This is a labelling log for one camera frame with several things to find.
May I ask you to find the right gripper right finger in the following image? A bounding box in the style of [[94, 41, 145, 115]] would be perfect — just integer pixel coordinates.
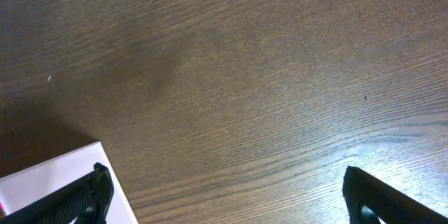
[[342, 166, 447, 224]]

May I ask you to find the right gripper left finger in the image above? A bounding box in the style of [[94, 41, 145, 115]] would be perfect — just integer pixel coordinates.
[[1, 162, 114, 224]]

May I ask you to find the white open cardboard box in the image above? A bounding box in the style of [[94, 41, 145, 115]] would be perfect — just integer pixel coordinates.
[[1, 142, 138, 224]]

